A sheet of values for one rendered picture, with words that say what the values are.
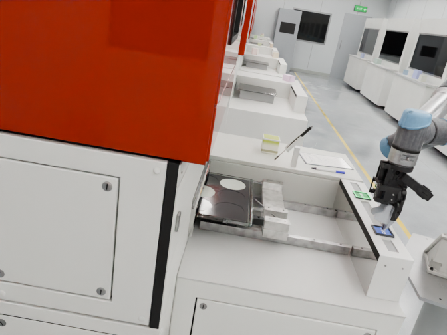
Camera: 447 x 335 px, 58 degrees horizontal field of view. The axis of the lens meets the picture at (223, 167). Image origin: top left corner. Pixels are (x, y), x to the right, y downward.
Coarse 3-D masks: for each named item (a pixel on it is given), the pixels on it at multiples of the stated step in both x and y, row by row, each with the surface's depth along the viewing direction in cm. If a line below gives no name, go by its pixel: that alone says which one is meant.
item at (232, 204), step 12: (216, 180) 155; (240, 180) 158; (216, 192) 144; (228, 192) 146; (240, 192) 148; (204, 204) 134; (216, 204) 136; (228, 204) 137; (240, 204) 138; (216, 216) 128; (228, 216) 129; (240, 216) 130
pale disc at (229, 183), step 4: (224, 180) 156; (228, 180) 157; (232, 180) 157; (236, 180) 158; (224, 184) 152; (228, 184) 153; (232, 184) 154; (236, 184) 154; (240, 184) 155; (244, 184) 155; (228, 188) 149; (232, 188) 150; (236, 188) 151; (240, 188) 151; (244, 188) 152
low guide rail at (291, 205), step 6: (258, 198) 158; (288, 204) 158; (294, 204) 158; (300, 204) 158; (306, 204) 159; (294, 210) 159; (300, 210) 159; (306, 210) 159; (312, 210) 159; (318, 210) 158; (324, 210) 158; (330, 210) 158; (330, 216) 159
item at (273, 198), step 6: (264, 192) 156; (270, 192) 157; (276, 192) 158; (264, 198) 151; (270, 198) 152; (276, 198) 153; (282, 198) 154; (264, 204) 146; (270, 204) 147; (276, 204) 148; (282, 204) 149; (264, 228) 129; (264, 234) 129; (270, 234) 129; (276, 234) 129; (282, 234) 129
